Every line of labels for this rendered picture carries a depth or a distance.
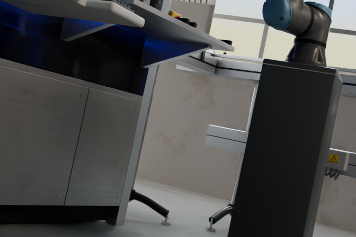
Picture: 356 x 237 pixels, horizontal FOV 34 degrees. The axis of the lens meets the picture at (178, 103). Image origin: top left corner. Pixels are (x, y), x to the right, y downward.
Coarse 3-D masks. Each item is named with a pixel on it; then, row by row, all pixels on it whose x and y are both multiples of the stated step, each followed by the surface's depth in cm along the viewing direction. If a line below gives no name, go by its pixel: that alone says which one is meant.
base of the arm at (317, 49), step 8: (296, 40) 203; (304, 40) 201; (312, 40) 200; (296, 48) 202; (304, 48) 200; (312, 48) 199; (320, 48) 200; (288, 56) 204; (296, 56) 200; (304, 56) 198; (312, 56) 198; (320, 56) 200; (312, 64) 198; (320, 64) 198
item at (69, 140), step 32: (0, 64) 197; (0, 96) 199; (32, 96) 211; (64, 96) 224; (96, 96) 239; (128, 96) 255; (0, 128) 201; (32, 128) 213; (64, 128) 226; (96, 128) 241; (128, 128) 258; (0, 160) 203; (32, 160) 215; (64, 160) 229; (96, 160) 244; (128, 160) 262; (0, 192) 205; (32, 192) 218; (64, 192) 231; (96, 192) 247
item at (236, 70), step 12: (228, 60) 330; (240, 60) 336; (252, 60) 324; (192, 72) 350; (216, 72) 333; (228, 72) 328; (240, 72) 324; (252, 72) 320; (348, 72) 299; (348, 84) 289
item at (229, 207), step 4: (228, 204) 320; (232, 204) 318; (224, 208) 311; (228, 208) 312; (232, 208) 315; (220, 212) 307; (224, 212) 308; (228, 212) 311; (232, 212) 315; (212, 216) 301; (216, 216) 303; (220, 216) 305; (212, 220) 301; (216, 220) 302; (212, 224) 301; (204, 228) 301; (208, 228) 300; (212, 228) 303
